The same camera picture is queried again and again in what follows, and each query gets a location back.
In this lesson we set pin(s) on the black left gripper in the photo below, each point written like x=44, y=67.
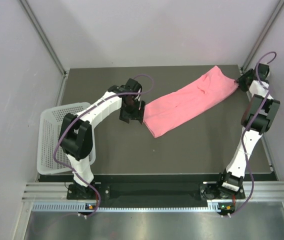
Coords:
x=137, y=114

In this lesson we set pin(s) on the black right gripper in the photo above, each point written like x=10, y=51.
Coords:
x=241, y=85

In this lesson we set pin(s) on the pink t shirt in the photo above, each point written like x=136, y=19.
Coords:
x=174, y=109

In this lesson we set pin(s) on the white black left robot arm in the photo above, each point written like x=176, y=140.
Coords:
x=76, y=137

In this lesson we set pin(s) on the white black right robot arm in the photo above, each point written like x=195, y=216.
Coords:
x=256, y=121

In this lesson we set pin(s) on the white perforated plastic basket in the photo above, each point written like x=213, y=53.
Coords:
x=49, y=133

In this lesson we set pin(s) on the aluminium frame post right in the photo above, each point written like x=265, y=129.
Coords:
x=262, y=35

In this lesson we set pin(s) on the aluminium frame post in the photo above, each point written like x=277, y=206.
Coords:
x=42, y=35
x=262, y=35

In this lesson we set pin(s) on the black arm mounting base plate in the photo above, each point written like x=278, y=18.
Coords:
x=155, y=201

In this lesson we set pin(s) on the grey slotted cable duct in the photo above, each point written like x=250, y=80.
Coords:
x=84, y=207

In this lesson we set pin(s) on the aluminium frame post left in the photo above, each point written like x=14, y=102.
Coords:
x=42, y=35

